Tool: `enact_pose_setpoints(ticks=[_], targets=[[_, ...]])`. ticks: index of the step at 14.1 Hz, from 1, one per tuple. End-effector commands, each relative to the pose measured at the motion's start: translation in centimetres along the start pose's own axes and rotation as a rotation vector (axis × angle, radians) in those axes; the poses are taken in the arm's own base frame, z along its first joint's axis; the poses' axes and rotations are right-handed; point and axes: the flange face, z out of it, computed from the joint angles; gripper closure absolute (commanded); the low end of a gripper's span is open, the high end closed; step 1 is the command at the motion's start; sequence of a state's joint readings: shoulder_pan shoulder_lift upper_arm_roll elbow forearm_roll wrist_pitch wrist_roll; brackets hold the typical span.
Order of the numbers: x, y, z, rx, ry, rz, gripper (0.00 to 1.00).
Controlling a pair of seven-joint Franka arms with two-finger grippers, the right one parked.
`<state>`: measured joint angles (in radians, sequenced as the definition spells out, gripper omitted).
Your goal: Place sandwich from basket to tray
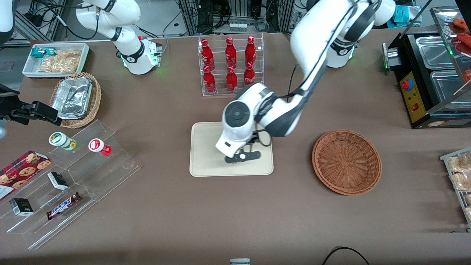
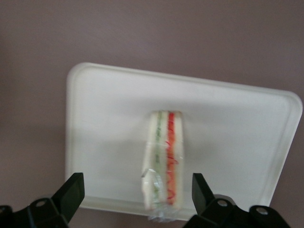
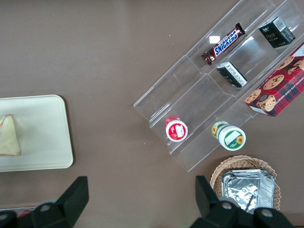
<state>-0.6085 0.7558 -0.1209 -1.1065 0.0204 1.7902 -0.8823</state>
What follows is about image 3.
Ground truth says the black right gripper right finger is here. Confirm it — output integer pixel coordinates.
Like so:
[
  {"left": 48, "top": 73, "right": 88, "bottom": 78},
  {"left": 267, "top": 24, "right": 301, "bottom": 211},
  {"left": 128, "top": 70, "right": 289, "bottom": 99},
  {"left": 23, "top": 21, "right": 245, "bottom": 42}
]
[{"left": 191, "top": 175, "right": 254, "bottom": 228}]

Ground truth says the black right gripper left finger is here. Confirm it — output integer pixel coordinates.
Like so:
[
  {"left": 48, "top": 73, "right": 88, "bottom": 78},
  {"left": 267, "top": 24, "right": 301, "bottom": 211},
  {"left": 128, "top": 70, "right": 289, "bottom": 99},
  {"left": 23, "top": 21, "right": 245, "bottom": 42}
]
[{"left": 30, "top": 176, "right": 90, "bottom": 228}]

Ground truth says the triangle sandwich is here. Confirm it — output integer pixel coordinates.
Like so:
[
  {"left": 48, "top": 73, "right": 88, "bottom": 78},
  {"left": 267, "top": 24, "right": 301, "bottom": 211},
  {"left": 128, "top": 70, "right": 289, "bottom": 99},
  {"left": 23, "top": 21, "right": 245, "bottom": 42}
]
[{"left": 0, "top": 114, "right": 22, "bottom": 156}]

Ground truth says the light wicker basket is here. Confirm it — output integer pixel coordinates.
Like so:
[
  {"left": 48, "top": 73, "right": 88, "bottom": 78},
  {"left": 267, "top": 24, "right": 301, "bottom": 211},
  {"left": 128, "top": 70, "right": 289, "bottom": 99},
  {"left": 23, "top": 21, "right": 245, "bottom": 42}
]
[{"left": 209, "top": 155, "right": 281, "bottom": 214}]

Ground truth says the beige plastic tray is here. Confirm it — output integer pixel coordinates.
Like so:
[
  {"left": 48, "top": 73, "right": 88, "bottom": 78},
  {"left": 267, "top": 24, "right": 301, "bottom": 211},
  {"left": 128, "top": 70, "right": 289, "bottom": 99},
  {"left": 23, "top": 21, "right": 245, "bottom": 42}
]
[{"left": 0, "top": 95, "right": 74, "bottom": 172}]

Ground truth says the aluminium foil container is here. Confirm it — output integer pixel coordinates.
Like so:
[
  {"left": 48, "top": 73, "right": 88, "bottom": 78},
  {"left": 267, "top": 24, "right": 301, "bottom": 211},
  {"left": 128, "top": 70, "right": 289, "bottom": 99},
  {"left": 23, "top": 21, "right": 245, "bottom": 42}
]
[{"left": 221, "top": 169, "right": 276, "bottom": 215}]

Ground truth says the green lid white jar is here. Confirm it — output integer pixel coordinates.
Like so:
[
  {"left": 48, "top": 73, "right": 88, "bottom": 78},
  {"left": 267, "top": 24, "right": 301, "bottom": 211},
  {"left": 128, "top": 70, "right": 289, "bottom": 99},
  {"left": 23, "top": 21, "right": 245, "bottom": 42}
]
[{"left": 211, "top": 120, "right": 247, "bottom": 152}]

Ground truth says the red lid white jar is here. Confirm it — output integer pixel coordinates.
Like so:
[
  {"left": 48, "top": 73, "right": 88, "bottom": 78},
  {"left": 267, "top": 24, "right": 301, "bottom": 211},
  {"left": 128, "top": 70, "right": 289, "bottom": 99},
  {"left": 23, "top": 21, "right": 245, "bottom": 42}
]
[{"left": 164, "top": 114, "right": 189, "bottom": 143}]

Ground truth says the clear acrylic stepped shelf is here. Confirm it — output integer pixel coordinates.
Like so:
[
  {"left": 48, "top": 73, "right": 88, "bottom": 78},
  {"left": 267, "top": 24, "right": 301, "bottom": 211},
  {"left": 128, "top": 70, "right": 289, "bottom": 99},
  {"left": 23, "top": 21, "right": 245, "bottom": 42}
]
[{"left": 133, "top": 0, "right": 304, "bottom": 173}]

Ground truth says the small black box white label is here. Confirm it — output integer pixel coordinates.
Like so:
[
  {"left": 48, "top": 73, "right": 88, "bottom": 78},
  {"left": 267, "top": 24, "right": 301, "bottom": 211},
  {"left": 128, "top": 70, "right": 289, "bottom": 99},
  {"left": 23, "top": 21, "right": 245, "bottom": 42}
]
[{"left": 216, "top": 61, "right": 248, "bottom": 89}]

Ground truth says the red plaid cookie box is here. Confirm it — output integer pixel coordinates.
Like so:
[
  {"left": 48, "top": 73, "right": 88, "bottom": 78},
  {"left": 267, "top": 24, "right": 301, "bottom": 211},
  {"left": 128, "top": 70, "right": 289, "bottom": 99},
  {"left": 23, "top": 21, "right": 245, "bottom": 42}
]
[{"left": 244, "top": 42, "right": 304, "bottom": 118}]

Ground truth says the Snickers chocolate bar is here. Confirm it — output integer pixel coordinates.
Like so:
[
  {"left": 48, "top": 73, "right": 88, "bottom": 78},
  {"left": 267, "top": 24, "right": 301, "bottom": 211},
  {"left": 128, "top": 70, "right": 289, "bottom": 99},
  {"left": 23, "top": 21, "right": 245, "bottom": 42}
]
[{"left": 201, "top": 22, "right": 246, "bottom": 67}]

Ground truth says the small black box Face print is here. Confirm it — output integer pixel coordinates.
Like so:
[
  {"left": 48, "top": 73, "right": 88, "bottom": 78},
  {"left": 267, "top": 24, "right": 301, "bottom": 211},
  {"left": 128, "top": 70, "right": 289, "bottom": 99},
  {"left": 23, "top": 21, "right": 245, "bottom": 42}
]
[{"left": 257, "top": 16, "right": 296, "bottom": 49}]

